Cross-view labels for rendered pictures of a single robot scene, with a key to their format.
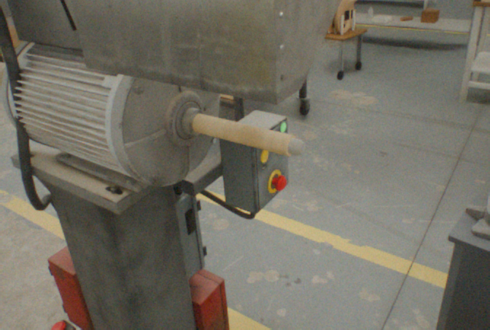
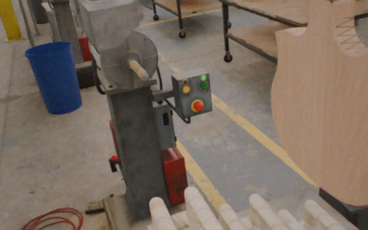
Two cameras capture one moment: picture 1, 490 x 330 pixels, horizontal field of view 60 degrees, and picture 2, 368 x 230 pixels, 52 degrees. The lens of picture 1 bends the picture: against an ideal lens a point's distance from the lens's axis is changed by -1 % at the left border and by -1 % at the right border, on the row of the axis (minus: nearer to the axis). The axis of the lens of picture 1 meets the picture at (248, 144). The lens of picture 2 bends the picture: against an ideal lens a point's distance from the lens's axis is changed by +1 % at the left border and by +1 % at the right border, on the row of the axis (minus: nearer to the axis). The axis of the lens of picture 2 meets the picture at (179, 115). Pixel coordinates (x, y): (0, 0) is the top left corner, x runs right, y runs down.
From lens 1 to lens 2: 1.07 m
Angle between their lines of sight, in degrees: 33
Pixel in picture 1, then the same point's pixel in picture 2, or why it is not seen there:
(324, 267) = not seen: hidden behind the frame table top
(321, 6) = (123, 25)
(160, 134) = (116, 65)
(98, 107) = not seen: hidden behind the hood
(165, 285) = (143, 143)
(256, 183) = (181, 102)
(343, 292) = not seen: hidden behind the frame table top
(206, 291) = (171, 159)
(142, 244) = (130, 118)
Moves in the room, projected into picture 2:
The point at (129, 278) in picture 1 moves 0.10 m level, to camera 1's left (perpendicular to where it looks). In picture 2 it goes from (121, 131) to (107, 127)
